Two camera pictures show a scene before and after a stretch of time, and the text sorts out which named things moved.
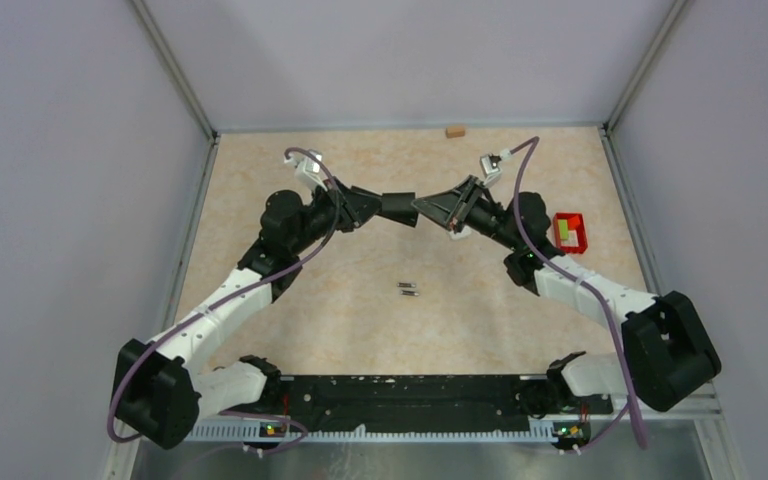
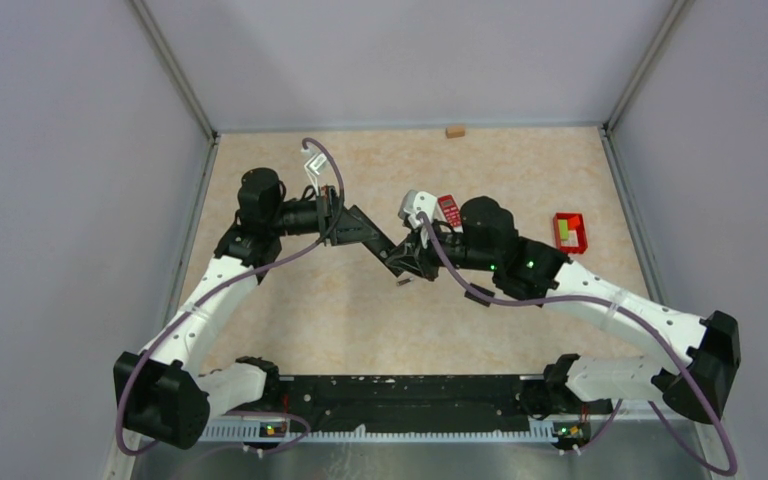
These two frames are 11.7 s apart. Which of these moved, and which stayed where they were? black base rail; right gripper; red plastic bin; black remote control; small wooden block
Moved: black remote control; right gripper
Stayed: black base rail; small wooden block; red plastic bin
